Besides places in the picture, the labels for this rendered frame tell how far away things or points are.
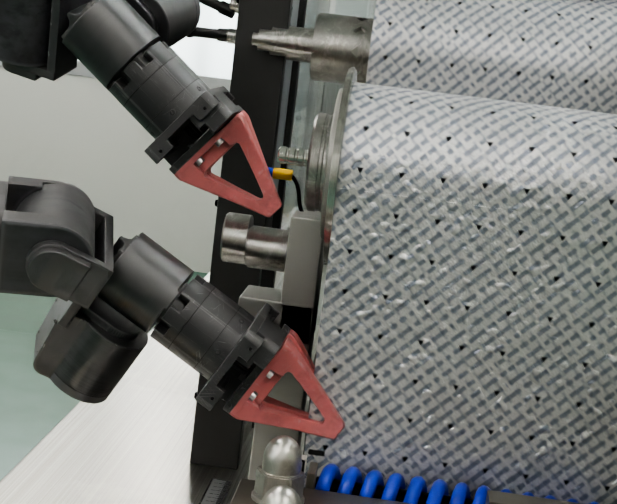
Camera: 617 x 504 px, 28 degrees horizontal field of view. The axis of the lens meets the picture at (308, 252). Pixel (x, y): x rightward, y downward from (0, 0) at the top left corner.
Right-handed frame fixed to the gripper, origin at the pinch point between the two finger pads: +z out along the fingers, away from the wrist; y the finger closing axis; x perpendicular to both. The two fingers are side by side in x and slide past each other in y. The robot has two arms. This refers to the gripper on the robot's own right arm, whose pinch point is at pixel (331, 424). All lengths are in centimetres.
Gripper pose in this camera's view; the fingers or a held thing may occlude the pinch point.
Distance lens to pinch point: 91.6
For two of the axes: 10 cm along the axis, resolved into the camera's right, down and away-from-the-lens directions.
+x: 6.0, -7.8, -1.8
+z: 8.0, 6.1, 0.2
